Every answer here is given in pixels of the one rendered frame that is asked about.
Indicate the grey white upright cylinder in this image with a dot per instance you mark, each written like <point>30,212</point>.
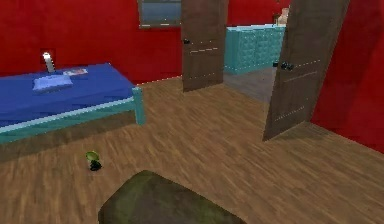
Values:
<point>48,62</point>

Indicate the white flat book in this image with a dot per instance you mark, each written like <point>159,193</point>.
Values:
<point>75,72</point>

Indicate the blue bed with teal frame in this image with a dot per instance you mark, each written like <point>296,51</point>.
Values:
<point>86,90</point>

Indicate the teal chest of drawers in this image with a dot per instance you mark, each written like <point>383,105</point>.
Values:
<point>253,48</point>

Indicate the dark olive green cushion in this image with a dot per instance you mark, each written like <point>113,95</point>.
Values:
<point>163,201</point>

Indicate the small green and black object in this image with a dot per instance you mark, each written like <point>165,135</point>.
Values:
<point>93,160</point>

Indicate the brown room door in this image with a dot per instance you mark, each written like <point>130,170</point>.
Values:
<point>300,70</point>
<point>202,43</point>

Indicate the pale blue pillow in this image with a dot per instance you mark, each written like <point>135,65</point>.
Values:
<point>52,82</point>

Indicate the tan object on chest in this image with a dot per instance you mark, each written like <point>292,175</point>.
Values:
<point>282,17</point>

